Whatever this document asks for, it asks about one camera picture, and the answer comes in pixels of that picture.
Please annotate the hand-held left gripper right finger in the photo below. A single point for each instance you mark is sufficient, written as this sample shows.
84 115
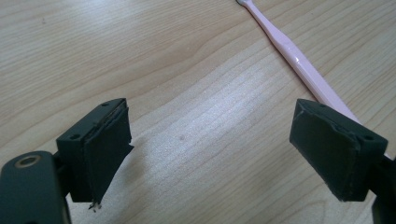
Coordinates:
333 152

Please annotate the pink toothbrush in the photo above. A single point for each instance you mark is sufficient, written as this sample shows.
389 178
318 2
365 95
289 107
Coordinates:
299 62

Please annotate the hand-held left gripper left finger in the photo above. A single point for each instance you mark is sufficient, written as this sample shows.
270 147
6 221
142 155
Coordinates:
102 149

